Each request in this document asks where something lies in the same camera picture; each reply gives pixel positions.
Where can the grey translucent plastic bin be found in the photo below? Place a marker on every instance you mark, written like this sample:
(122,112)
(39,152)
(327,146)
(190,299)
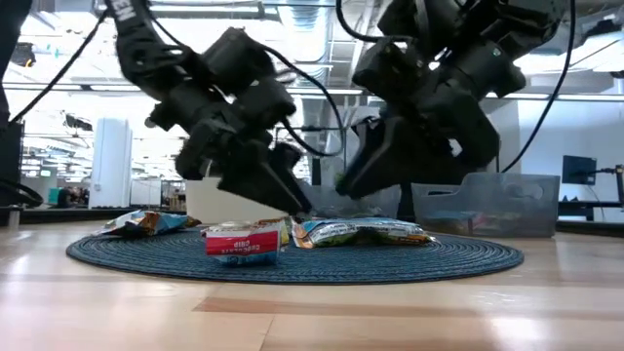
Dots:
(512,205)

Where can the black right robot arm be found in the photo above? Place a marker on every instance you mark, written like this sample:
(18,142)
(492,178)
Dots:
(487,53)

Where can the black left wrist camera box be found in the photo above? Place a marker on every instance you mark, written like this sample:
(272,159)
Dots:
(265,105)

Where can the green and white chip bag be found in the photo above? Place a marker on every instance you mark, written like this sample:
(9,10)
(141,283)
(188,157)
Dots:
(361,231)

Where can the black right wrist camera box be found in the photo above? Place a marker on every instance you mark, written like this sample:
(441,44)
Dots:
(387,68)

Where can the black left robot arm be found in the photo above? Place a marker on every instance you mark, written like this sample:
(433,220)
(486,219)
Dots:
(141,53)

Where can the black wall monitor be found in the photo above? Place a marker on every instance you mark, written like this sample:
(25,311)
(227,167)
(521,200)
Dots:
(579,169)

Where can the white plastic bin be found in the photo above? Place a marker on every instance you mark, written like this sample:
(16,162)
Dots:
(205,205)

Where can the round dark blue woven placemat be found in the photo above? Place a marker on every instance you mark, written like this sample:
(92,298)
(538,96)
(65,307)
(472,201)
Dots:
(365,265)

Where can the red granola bar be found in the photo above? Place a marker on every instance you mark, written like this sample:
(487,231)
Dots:
(241,244)

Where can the person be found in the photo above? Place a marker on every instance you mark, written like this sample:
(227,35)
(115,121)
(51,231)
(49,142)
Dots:
(66,197)

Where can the white pillar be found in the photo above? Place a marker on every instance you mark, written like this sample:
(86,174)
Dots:
(111,166)

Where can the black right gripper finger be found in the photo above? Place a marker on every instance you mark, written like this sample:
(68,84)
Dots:
(374,129)
(390,166)

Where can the blue granola bar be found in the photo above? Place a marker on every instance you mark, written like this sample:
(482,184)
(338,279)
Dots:
(146,222)

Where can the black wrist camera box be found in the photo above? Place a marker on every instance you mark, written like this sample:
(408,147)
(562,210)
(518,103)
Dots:
(265,105)
(387,68)

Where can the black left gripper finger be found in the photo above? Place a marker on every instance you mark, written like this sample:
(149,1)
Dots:
(263,187)
(286,158)

